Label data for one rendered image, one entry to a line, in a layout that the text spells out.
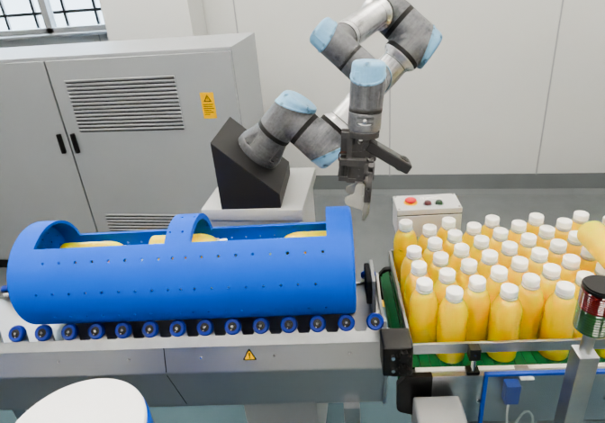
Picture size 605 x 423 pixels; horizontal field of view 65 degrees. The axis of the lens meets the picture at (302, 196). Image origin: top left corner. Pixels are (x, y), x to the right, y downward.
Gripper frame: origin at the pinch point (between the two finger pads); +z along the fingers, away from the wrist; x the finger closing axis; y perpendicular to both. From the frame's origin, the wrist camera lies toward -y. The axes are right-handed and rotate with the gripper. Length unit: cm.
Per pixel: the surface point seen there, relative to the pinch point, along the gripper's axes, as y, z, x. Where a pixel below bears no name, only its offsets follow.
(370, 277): -2.7, 21.1, -3.5
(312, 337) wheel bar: 11.5, 35.1, 5.5
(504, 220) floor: -110, 101, -221
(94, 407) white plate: 53, 30, 39
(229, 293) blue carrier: 32.0, 19.8, 11.1
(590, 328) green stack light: -41, 7, 31
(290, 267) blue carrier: 17.3, 12.4, 8.7
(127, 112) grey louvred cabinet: 132, 15, -146
